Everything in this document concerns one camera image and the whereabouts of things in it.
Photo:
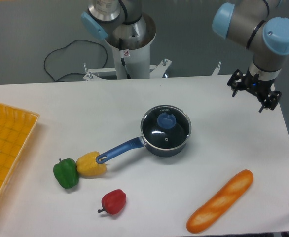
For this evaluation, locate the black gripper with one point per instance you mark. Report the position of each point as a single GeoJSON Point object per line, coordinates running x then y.
{"type": "Point", "coordinates": [258, 83]}

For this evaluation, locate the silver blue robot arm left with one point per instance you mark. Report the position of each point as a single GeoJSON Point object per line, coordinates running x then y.
{"type": "Point", "coordinates": [184, 32]}

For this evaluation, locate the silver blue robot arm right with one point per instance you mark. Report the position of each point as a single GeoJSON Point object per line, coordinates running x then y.
{"type": "Point", "coordinates": [248, 24]}

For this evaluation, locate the glass lid blue knob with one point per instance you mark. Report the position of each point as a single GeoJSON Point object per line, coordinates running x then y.
{"type": "Point", "coordinates": [165, 127]}

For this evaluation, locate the orange baguette bread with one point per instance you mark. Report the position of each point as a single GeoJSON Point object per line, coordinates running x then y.
{"type": "Point", "coordinates": [216, 206]}

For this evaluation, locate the red bell pepper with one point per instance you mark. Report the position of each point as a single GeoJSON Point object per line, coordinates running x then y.
{"type": "Point", "coordinates": [113, 202]}

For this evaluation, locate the yellow bell pepper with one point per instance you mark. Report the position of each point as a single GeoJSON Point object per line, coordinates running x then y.
{"type": "Point", "coordinates": [87, 166]}

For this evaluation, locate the green bell pepper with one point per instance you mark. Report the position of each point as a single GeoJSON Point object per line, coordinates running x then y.
{"type": "Point", "coordinates": [65, 172]}

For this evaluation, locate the yellow woven basket tray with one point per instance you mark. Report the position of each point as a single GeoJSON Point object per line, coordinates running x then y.
{"type": "Point", "coordinates": [16, 127]}

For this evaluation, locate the blue saucepan with handle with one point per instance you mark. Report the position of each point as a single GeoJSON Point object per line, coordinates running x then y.
{"type": "Point", "coordinates": [135, 143]}

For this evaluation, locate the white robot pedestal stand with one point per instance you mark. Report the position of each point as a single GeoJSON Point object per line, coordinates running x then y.
{"type": "Point", "coordinates": [130, 44]}

